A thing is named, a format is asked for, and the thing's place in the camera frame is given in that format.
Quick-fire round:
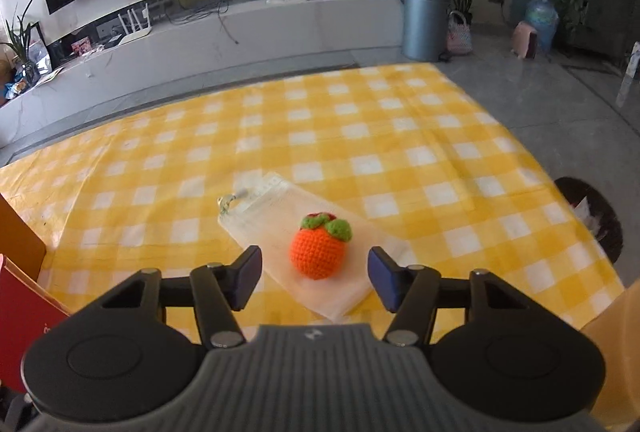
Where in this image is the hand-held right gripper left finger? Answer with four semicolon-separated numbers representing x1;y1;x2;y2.
100;244;263;348

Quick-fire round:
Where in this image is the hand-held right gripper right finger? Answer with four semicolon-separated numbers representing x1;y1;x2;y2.
367;247;531;347

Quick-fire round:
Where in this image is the clear plastic bag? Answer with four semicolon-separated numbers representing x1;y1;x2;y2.
217;172;416;320

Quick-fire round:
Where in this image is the orange crocheted persimmon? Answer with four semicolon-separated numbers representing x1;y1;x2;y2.
289;212;353;281

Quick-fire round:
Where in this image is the yellow checkered tablecloth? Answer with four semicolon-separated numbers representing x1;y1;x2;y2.
0;62;626;348

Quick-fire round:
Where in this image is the black waste basket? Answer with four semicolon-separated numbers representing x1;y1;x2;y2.
552;177;625;269

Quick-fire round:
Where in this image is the red box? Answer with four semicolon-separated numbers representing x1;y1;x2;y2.
0;254;72;393

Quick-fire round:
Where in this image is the brown wooden board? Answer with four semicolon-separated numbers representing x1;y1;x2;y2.
0;194;48;283

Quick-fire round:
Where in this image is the tan chair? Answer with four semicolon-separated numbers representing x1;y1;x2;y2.
582;277;640;432

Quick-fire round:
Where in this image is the pink woven bag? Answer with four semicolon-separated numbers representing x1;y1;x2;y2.
446;10;473;56

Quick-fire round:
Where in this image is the grey round bin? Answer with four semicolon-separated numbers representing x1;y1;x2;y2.
402;0;451;61

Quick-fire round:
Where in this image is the white router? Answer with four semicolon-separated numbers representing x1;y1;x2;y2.
107;4;153;47

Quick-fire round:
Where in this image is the pink space heater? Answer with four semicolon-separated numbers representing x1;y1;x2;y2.
513;20;540;60

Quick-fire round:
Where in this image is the blue water jug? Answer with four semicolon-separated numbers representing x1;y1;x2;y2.
525;0;560;53

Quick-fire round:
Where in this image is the dark cabinet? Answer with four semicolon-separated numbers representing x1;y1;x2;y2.
567;0;640;68

